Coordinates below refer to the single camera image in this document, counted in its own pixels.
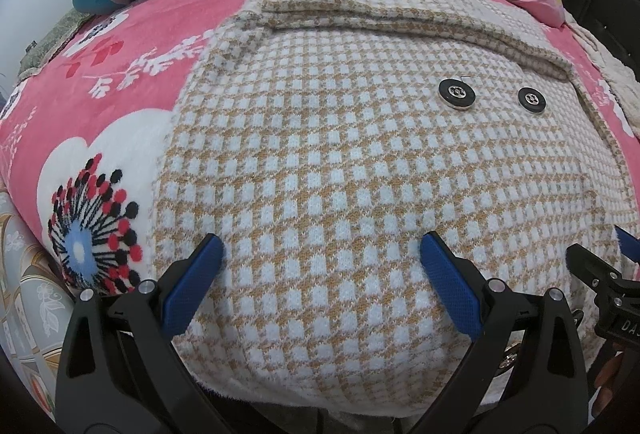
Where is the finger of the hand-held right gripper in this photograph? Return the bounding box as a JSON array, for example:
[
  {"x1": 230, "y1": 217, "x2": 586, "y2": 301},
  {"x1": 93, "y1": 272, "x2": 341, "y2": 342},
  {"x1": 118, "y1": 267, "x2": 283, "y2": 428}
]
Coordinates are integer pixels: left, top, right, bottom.
[
  {"x1": 565, "y1": 244, "x2": 640, "y2": 297},
  {"x1": 614, "y1": 225, "x2": 640, "y2": 265}
]

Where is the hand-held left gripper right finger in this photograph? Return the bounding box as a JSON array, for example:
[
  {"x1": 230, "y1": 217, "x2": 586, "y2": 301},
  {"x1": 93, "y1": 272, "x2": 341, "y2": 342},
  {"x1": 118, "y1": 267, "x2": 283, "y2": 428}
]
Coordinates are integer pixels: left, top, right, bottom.
[{"x1": 420, "y1": 231, "x2": 590, "y2": 434}]

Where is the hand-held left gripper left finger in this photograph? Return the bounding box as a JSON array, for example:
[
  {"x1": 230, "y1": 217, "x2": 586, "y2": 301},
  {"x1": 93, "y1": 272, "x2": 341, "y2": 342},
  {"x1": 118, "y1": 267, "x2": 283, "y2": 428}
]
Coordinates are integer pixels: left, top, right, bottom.
[{"x1": 55, "y1": 234, "x2": 224, "y2": 434}]

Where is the beige white checked jacket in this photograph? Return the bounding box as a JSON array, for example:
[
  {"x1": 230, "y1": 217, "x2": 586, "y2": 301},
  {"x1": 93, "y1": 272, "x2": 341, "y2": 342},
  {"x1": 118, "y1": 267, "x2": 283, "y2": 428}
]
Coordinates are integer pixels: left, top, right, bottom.
[{"x1": 150, "y1": 0, "x2": 640, "y2": 420}]

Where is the person's right hand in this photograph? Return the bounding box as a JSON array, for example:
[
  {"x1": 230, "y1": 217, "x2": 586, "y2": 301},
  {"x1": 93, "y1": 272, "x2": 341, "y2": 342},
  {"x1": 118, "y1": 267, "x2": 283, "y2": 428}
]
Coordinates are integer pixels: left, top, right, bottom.
[{"x1": 595, "y1": 353, "x2": 631, "y2": 395}]

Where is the cream fleece cloth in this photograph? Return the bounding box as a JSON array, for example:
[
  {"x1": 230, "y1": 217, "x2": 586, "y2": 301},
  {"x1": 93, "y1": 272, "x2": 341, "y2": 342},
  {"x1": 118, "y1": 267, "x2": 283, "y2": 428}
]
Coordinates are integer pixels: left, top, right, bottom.
[{"x1": 570, "y1": 8, "x2": 640, "y2": 135}]

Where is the pink floral blanket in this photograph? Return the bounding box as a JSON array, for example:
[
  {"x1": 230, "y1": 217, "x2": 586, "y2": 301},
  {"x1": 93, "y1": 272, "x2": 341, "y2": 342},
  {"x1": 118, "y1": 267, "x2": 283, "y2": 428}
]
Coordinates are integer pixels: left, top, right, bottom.
[{"x1": 0, "y1": 0, "x2": 640, "y2": 299}]

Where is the grey textured mat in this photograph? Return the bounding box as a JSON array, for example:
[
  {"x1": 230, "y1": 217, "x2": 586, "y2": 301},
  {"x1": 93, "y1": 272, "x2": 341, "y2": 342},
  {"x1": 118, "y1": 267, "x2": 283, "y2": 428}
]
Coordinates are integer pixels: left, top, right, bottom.
[{"x1": 17, "y1": 8, "x2": 93, "y2": 79}]

